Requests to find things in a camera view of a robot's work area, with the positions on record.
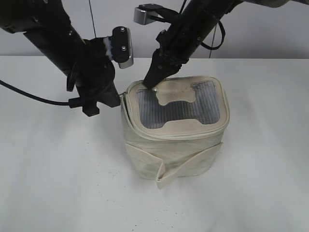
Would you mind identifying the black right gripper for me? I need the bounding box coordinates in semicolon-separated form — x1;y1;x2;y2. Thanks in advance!
143;29;188;87

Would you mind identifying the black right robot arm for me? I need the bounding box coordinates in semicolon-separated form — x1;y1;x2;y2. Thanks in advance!
145;0;242;83

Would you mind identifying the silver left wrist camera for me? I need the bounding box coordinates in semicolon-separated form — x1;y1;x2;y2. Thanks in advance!
104;26;134;69

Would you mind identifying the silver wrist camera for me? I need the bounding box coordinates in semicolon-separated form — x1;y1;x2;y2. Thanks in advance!
133;3;167;25
104;26;134;69

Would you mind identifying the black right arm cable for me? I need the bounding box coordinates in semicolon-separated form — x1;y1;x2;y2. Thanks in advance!
200;19;225;51

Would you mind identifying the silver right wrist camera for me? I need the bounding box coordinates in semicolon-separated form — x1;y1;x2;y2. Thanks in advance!
133;3;167;25

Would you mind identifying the cream canvas zipper bag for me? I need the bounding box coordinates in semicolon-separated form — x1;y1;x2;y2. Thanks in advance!
121;76;230;189

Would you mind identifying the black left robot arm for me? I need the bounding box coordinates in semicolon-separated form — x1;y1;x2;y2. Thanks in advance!
0;0;133;116

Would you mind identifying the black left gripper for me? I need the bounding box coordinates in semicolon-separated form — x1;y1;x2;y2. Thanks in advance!
67;37;120;117

